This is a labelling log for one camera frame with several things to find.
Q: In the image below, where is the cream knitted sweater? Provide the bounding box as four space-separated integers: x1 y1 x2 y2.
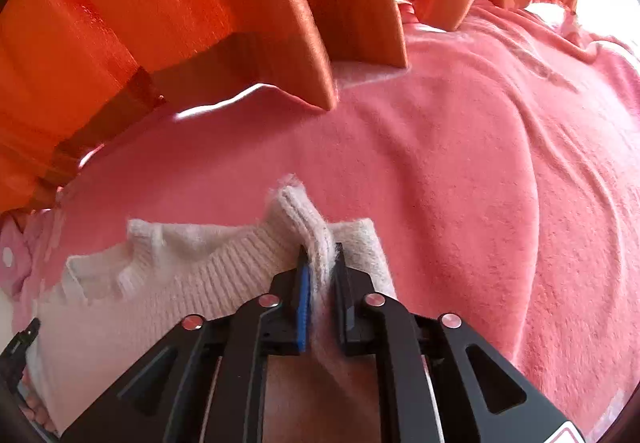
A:
28 181 395 442

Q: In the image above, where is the person's hand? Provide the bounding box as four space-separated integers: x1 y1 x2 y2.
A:
21 391 56 434

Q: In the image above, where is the pink hot water bag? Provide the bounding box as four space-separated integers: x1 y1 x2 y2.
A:
1 209 64 301

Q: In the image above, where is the pink fleece blanket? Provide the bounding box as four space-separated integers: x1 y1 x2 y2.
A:
27 1 639 442

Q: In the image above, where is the orange curtain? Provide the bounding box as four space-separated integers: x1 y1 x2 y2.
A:
1 0 577 212

